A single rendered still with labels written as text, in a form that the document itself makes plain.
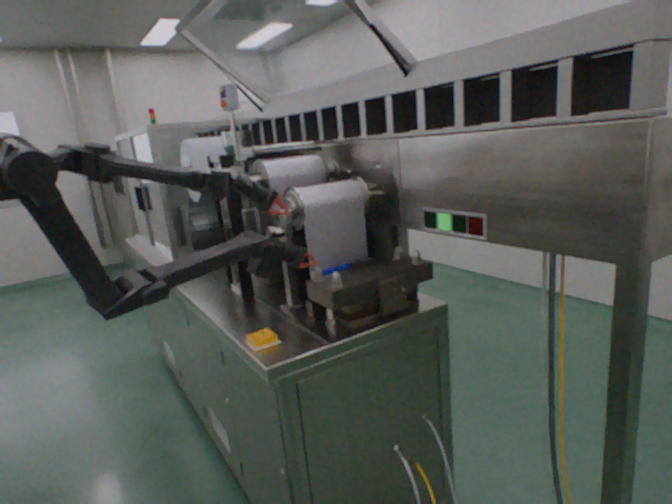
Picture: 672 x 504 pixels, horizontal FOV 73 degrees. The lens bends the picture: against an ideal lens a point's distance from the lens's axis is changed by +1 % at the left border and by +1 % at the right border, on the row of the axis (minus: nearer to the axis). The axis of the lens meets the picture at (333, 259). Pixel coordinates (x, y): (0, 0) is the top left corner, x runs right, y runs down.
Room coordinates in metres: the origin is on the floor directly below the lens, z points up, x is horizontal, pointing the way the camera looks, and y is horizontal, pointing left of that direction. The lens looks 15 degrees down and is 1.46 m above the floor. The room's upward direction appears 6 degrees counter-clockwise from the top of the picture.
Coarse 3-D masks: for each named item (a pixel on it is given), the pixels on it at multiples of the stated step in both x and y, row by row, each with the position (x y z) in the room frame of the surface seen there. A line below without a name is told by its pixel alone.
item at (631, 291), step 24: (408, 240) 1.83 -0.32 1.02; (648, 264) 1.05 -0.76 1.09; (624, 288) 1.06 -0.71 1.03; (648, 288) 1.05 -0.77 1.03; (624, 312) 1.05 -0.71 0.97; (624, 336) 1.05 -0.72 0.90; (624, 360) 1.05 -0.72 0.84; (624, 384) 1.04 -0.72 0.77; (624, 408) 1.04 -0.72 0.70; (624, 432) 1.03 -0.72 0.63; (624, 456) 1.03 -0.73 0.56; (624, 480) 1.03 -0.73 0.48
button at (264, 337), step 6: (264, 330) 1.27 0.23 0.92; (270, 330) 1.26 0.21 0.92; (252, 336) 1.23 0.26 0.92; (258, 336) 1.23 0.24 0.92; (264, 336) 1.23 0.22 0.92; (270, 336) 1.22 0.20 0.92; (276, 336) 1.23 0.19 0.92; (252, 342) 1.21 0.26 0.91; (258, 342) 1.20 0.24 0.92; (264, 342) 1.21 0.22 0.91; (270, 342) 1.22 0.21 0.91
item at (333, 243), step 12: (360, 216) 1.55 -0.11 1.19; (312, 228) 1.46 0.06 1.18; (324, 228) 1.48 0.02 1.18; (336, 228) 1.50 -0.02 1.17; (348, 228) 1.53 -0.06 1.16; (360, 228) 1.55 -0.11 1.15; (312, 240) 1.45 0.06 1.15; (324, 240) 1.48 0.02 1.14; (336, 240) 1.50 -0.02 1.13; (348, 240) 1.52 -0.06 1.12; (360, 240) 1.55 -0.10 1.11; (312, 252) 1.45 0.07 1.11; (324, 252) 1.47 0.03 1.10; (336, 252) 1.50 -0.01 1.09; (348, 252) 1.52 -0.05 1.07; (360, 252) 1.55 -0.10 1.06; (324, 264) 1.47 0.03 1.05; (336, 264) 1.50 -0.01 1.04
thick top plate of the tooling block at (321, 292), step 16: (352, 272) 1.43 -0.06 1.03; (368, 272) 1.41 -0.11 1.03; (384, 272) 1.39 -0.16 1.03; (400, 272) 1.38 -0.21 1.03; (416, 272) 1.42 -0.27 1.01; (432, 272) 1.45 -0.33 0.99; (320, 288) 1.31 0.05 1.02; (336, 288) 1.28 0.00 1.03; (352, 288) 1.29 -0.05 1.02; (368, 288) 1.32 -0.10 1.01; (336, 304) 1.26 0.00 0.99; (352, 304) 1.29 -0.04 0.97
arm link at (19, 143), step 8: (0, 144) 0.77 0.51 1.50; (8, 144) 0.74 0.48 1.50; (16, 144) 0.77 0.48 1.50; (24, 144) 0.77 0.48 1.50; (0, 152) 0.75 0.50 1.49; (8, 152) 0.74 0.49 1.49; (0, 160) 0.74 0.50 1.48; (0, 168) 0.74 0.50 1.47; (0, 176) 0.74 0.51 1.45; (0, 184) 0.74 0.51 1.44; (0, 192) 0.74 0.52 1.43; (8, 192) 0.75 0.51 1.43; (16, 192) 0.76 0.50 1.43; (0, 200) 0.75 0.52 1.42
